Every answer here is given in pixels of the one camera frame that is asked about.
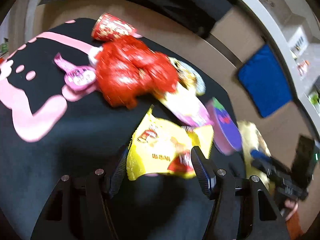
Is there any right hand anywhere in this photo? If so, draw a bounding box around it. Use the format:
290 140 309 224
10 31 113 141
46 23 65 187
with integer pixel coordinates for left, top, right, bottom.
280 199 298 221

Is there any orange sleeve forearm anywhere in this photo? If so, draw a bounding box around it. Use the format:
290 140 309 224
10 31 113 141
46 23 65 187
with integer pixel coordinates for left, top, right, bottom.
286 212 303 240

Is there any small pink candy wrapper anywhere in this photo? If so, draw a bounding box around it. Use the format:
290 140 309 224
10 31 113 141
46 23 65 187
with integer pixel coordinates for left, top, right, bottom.
54 53 96 92

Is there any black pink patterned tablecloth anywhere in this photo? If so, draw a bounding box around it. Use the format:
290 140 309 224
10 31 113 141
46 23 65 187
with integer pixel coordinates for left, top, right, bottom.
0 17 247 240

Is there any red plastic bag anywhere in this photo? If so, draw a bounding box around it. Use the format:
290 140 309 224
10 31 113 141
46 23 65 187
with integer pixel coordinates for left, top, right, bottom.
95 36 178 109

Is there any purple round lid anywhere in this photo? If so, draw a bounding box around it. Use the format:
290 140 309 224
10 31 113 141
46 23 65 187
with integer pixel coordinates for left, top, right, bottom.
206 97 242 155

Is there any yellow pink snack bag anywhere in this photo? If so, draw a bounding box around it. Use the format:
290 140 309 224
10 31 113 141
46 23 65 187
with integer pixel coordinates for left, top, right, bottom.
153 83 214 127

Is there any blue towel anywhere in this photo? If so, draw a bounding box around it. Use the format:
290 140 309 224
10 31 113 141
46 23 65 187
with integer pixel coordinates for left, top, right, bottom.
237 44 293 118

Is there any red paper noodle cup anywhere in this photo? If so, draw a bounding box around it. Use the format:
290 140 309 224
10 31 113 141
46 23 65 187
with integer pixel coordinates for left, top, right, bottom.
91 13 136 41

